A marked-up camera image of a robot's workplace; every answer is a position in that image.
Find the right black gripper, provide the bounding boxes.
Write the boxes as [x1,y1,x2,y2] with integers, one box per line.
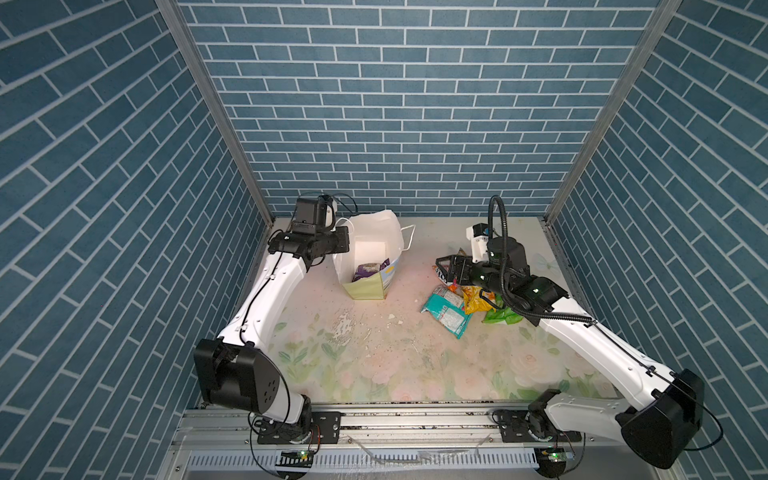
[436,252,510,299]

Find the yellow corn snack packet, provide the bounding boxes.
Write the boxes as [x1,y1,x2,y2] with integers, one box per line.
[461,286,498,315]

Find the teal candy bag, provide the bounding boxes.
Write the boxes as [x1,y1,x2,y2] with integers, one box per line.
[420,285,471,339]

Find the green snack packet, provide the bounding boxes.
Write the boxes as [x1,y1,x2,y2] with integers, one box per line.
[483,308,524,325]

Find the pastel printed paper bag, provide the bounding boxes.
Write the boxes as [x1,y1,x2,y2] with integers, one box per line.
[332,210,415,300]

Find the purple snack packet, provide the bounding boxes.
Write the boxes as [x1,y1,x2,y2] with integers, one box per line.
[352,259,390,282]

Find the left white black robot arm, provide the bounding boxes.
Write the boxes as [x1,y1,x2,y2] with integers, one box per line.
[193,194,350,443]

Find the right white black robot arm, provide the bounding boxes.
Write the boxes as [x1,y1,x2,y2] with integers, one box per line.
[435,237,712,469]

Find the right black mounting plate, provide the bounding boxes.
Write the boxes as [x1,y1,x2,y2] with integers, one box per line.
[490,409,583,443]

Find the black mounting plate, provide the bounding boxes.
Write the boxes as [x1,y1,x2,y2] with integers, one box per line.
[254,411,342,446]
[490,409,583,443]

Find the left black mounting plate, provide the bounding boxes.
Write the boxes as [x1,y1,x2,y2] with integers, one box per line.
[254,411,342,446]

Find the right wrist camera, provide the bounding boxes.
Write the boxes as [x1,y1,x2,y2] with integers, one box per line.
[466,223,489,263]

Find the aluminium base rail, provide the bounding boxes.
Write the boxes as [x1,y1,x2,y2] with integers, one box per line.
[158,402,684,479]

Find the white slotted cable duct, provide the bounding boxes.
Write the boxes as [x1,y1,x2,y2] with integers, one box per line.
[186,447,539,473]

